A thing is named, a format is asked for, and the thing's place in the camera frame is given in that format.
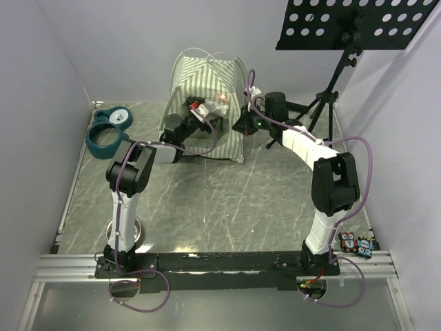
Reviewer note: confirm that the green checkered pet cushion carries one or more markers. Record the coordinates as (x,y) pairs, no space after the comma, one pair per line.
(200,142)

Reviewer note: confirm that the black handheld microphone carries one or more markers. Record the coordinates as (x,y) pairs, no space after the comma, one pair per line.
(296,107)

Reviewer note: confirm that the green striped pet tent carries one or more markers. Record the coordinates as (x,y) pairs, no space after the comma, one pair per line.
(223,96)

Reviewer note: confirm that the black music stand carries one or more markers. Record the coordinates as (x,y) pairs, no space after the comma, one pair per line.
(350,27)

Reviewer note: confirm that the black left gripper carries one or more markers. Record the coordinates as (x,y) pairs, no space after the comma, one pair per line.
(209,127)

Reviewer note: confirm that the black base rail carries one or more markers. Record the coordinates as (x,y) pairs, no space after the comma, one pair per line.
(157,272)

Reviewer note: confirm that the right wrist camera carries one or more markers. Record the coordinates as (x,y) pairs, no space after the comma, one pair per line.
(252,92)

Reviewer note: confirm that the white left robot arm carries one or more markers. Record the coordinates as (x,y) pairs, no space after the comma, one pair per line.
(129,173)

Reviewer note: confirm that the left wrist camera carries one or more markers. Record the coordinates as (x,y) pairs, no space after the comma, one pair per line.
(197,108)

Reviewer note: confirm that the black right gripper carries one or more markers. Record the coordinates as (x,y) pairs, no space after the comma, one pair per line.
(244,125)

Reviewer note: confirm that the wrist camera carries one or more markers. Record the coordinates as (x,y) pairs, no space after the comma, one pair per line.
(252,92)
(197,108)

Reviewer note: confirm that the round metal lid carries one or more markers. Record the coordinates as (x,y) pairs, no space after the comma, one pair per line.
(137,230)

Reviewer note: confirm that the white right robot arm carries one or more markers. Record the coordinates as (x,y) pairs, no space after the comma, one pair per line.
(334,186)

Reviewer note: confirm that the teal double pet bowl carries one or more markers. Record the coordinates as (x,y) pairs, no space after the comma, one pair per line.
(107,131)

